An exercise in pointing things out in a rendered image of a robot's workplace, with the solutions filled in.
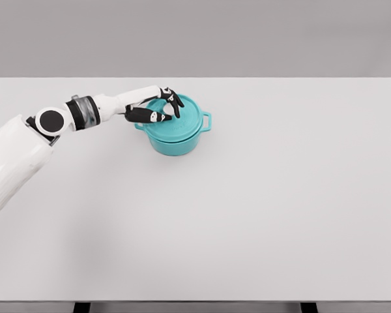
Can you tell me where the teal pot with handles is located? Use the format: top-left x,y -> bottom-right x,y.
134,93 -> 212,157

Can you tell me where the teal pot lid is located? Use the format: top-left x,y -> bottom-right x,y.
138,93 -> 205,141

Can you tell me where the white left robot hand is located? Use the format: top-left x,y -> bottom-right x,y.
115,85 -> 185,124

